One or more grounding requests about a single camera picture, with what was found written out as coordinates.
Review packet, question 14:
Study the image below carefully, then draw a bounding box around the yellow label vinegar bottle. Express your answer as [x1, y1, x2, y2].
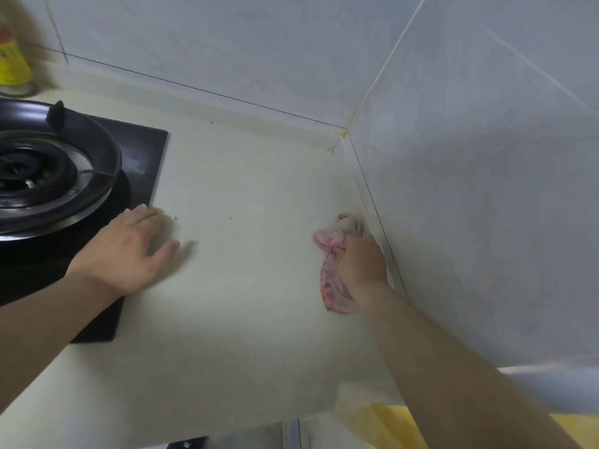
[0, 13, 36, 97]

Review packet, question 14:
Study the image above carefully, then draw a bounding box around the person's right forearm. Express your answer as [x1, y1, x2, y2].
[353, 280, 581, 449]

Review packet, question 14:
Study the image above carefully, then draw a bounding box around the person's left forearm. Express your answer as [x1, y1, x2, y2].
[0, 273, 125, 415]

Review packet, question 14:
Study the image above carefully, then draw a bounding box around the yellow dotted curtain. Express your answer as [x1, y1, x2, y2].
[369, 404, 599, 449]

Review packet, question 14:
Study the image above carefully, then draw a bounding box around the person's right hand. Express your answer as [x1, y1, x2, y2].
[334, 233, 388, 300]

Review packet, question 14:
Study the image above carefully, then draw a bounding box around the black round stove burner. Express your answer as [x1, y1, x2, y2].
[0, 100, 124, 241]

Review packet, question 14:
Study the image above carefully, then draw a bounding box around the pink dish cloth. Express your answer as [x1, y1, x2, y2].
[313, 212, 364, 316]

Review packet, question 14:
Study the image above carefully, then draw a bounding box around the black glass gas stove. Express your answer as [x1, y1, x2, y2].
[0, 97, 169, 344]

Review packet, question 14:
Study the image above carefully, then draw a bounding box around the person's left hand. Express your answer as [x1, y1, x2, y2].
[65, 204, 181, 297]

